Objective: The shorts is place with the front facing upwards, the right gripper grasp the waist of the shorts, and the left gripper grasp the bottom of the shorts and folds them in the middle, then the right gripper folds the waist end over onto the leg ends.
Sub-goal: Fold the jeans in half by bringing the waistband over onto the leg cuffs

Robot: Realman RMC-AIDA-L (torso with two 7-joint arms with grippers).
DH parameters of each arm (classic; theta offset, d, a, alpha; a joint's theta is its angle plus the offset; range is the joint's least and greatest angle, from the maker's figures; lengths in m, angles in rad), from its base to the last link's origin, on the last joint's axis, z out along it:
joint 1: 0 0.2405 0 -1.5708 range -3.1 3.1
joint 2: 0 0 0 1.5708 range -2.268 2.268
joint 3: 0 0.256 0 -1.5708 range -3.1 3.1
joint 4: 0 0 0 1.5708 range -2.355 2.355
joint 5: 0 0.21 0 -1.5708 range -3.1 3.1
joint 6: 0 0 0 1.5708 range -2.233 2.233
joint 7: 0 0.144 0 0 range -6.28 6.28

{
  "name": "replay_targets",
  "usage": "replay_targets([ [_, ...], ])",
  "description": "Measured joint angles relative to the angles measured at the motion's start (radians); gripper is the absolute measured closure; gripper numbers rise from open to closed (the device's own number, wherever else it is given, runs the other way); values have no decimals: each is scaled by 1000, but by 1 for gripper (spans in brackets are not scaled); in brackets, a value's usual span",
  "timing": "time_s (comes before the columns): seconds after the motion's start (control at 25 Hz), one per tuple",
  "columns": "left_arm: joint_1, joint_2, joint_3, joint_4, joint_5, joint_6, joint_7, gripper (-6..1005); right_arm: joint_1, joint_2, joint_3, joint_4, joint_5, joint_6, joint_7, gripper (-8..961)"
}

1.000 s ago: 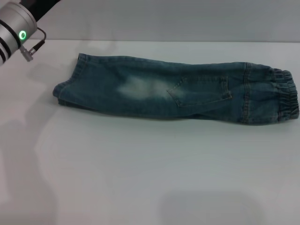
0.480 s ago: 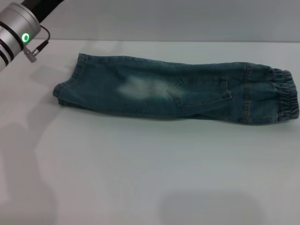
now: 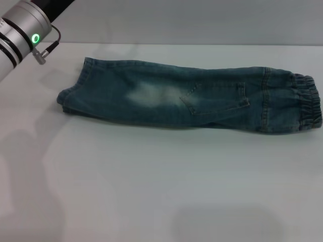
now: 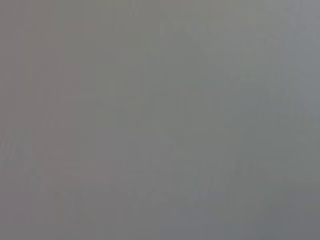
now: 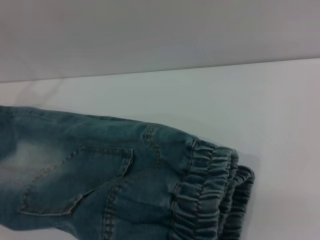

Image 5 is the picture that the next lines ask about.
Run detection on blue washed denim shorts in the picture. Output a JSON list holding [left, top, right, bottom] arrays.
[[0, 104, 256, 240]]

